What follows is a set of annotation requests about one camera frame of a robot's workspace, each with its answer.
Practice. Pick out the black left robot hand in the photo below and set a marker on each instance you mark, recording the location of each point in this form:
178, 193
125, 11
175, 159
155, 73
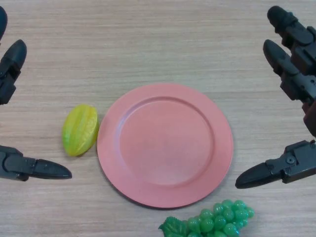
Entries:
11, 64

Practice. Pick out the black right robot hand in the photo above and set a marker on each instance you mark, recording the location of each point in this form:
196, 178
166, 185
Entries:
293, 64

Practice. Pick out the green plastic grape bunch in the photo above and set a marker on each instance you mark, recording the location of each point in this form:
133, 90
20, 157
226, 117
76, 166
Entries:
219, 219

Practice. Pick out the pink round plate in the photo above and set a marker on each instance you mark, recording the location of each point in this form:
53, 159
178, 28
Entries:
165, 146

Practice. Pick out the yellow green starfruit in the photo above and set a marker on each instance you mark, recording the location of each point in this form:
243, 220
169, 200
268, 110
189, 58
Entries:
80, 129

